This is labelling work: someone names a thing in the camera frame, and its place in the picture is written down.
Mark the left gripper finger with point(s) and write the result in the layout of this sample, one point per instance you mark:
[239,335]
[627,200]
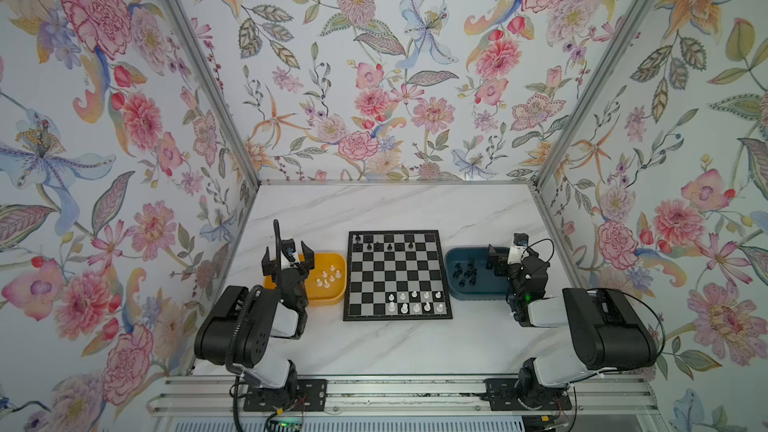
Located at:
[268,264]
[308,261]

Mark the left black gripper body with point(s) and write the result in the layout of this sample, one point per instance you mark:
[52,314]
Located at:
[286,267]

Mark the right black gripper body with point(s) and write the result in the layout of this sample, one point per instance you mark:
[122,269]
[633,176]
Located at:
[507,267]

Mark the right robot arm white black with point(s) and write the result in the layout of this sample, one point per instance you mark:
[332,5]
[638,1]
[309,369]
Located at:
[606,333]

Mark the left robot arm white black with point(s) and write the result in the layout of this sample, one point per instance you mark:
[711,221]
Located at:
[236,332]

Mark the black chess pieces in tray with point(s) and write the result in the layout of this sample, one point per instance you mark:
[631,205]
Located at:
[465,274]

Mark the white chess pieces in tray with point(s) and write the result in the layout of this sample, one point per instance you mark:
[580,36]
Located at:
[327,279]

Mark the black chess pieces on board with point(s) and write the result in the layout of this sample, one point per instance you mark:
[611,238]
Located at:
[382,242]

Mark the black white chess board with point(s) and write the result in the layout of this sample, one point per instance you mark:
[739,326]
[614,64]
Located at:
[371,276]

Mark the white chess pieces on board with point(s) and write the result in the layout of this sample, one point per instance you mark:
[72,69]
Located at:
[428,303]

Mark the yellow plastic tray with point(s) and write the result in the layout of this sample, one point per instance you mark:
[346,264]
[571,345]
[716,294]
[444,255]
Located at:
[317,296]

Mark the dark teal plastic tray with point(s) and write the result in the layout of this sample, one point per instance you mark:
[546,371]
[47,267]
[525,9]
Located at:
[488,288]

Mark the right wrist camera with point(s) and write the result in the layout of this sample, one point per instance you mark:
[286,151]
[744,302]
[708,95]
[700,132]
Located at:
[518,248]

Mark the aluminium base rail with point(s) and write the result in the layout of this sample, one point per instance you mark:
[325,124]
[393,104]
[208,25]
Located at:
[463,394]

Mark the left aluminium corner post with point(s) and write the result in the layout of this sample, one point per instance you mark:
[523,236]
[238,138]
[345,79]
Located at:
[206,78]

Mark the aluminium corner post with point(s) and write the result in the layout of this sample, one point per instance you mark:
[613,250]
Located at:
[206,78]
[620,43]

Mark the right aluminium corner post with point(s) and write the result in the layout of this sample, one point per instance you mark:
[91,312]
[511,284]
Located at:
[620,43]

